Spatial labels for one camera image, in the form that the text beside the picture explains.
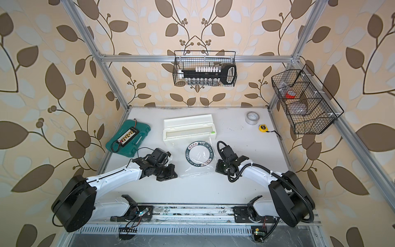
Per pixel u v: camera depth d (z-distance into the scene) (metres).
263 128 1.05
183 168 0.90
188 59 0.91
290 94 0.81
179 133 1.01
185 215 0.75
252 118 1.12
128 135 0.96
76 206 0.41
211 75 0.84
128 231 0.72
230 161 0.68
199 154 0.92
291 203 0.42
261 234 0.71
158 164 0.71
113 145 0.94
